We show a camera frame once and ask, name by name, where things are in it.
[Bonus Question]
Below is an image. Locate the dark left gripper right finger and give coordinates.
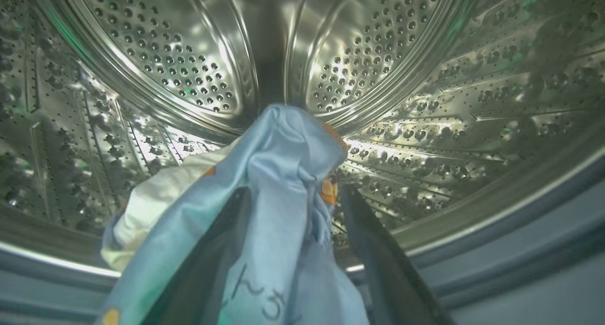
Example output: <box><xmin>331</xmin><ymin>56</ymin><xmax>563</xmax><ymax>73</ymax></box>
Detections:
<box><xmin>340</xmin><ymin>186</ymin><xmax>454</xmax><ymax>325</ymax></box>

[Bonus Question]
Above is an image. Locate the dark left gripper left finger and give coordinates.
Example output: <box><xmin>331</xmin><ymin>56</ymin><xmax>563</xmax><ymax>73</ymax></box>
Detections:
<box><xmin>142</xmin><ymin>188</ymin><xmax>251</xmax><ymax>325</ymax></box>

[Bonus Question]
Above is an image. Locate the perforated steel washer drum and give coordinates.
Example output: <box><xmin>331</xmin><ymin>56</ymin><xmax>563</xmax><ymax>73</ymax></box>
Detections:
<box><xmin>0</xmin><ymin>0</ymin><xmax>605</xmax><ymax>269</ymax></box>

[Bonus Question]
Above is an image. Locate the cream garment with black lettering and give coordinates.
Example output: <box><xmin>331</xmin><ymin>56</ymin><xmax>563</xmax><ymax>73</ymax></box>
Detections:
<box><xmin>101</xmin><ymin>148</ymin><xmax>242</xmax><ymax>273</ymax></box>

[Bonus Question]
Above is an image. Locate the grey rubber door gasket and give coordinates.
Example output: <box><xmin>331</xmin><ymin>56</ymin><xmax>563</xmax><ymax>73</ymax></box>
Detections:
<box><xmin>0</xmin><ymin>145</ymin><xmax>605</xmax><ymax>325</ymax></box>

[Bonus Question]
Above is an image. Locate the blue fox print garment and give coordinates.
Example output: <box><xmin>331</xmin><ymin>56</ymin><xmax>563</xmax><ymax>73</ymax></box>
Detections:
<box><xmin>95</xmin><ymin>104</ymin><xmax>369</xmax><ymax>325</ymax></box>

